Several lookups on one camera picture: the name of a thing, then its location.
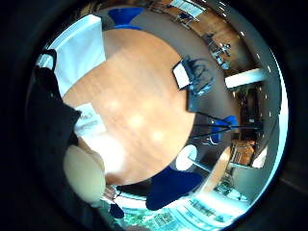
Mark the white flat panel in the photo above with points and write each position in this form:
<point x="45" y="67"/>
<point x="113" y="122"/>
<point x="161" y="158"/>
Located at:
<point x="181" y="75"/>

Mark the blue chair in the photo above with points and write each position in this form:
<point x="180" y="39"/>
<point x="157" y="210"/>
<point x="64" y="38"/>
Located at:
<point x="124" y="16"/>
<point x="171" y="189"/>
<point x="224" y="123"/>

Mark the white beam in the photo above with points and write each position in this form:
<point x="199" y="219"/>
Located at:
<point x="245" y="78"/>

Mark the white printed box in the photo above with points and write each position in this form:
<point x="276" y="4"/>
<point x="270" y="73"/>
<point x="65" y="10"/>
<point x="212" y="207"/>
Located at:
<point x="89" y="120"/>

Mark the black tripod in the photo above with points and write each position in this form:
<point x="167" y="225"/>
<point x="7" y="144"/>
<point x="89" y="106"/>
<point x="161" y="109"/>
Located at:
<point x="221" y="127"/>

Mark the white round table base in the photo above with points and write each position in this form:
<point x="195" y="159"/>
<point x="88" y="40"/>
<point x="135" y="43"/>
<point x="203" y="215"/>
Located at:
<point x="186" y="158"/>

